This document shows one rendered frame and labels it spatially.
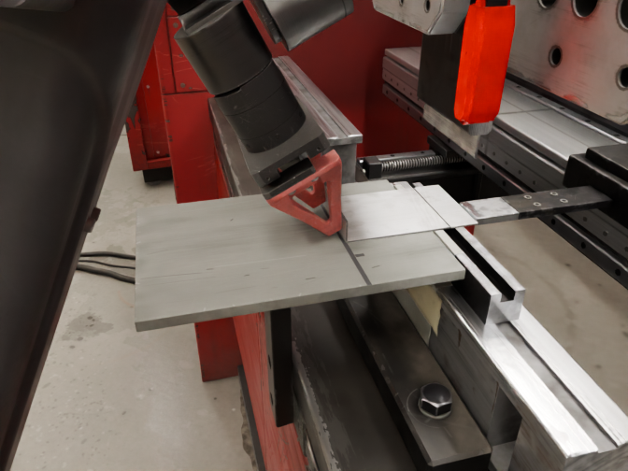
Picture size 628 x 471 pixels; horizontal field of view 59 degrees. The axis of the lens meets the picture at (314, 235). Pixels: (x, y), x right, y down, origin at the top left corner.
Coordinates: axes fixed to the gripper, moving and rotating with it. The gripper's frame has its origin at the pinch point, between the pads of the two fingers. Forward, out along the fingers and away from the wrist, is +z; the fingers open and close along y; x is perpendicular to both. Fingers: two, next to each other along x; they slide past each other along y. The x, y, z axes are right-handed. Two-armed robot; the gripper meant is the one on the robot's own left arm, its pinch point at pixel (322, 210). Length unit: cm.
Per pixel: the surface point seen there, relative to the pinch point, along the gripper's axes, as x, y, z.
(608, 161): -27.5, -0.1, 12.1
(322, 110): -7.6, 41.6, 9.2
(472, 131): -13.4, -6.2, -3.2
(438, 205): -10.1, 0.5, 6.5
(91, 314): 92, 127, 67
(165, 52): 13, 84, -3
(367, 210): -3.7, 1.1, 3.2
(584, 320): -57, 81, 144
